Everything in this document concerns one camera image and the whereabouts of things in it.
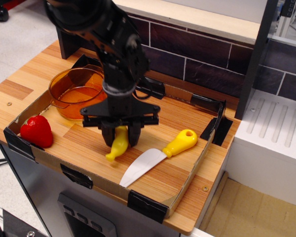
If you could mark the toy knife yellow handle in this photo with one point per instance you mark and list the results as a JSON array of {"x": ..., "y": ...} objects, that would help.
[{"x": 185, "y": 140}]

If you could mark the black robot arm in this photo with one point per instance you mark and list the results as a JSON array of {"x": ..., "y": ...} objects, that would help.
[{"x": 119, "y": 49}]

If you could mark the grey toy oven panel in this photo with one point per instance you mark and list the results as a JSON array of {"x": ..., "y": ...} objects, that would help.
[{"x": 83, "y": 222}]

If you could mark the cardboard fence with black tape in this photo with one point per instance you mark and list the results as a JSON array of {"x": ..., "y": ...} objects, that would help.
[{"x": 184, "y": 183}]

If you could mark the red toy strawberry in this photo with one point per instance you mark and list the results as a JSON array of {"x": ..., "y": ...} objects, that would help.
[{"x": 37, "y": 130}]

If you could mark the black caster wheel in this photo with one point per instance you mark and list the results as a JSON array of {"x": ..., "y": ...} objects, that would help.
[{"x": 4, "y": 15}]

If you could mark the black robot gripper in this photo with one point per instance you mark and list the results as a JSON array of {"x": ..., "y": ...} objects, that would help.
[{"x": 118, "y": 111}]

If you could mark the orange transparent plastic pot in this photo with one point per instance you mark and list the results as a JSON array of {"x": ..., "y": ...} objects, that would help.
[{"x": 75, "y": 89}]

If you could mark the yellow toy banana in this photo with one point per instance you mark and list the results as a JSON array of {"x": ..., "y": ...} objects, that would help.
[{"x": 120, "y": 143}]

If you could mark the white toy sink drainboard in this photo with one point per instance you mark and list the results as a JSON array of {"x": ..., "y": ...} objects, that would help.
[{"x": 263, "y": 153}]

